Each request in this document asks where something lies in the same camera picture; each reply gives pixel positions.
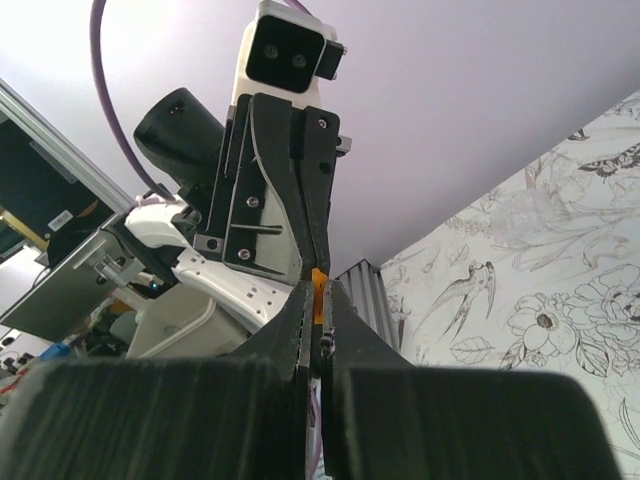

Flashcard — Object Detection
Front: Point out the purple cable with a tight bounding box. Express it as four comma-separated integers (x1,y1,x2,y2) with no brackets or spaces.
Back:
88,0,311,206
305,379,324,480

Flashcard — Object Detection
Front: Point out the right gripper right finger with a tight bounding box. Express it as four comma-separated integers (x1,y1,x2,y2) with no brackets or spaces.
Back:
322,281,621,479

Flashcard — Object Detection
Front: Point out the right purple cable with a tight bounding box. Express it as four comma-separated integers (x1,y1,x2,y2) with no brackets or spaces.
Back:
305,379,324,480

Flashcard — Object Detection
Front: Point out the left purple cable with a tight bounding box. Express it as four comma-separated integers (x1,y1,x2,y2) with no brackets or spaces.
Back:
88,0,311,206

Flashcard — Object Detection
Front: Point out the floral patterned mat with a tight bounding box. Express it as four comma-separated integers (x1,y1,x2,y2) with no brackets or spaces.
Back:
382,94,639,479

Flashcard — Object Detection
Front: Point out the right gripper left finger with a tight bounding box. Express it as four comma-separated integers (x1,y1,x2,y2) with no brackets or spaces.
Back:
1,281,314,479

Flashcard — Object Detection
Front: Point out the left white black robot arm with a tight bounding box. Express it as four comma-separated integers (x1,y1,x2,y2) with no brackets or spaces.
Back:
118,88,351,359

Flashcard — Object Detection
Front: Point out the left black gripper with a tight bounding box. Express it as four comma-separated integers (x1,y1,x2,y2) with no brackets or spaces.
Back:
205,94,351,285

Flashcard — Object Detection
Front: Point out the aluminium rail frame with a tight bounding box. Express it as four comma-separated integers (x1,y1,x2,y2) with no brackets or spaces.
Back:
0,77,401,351

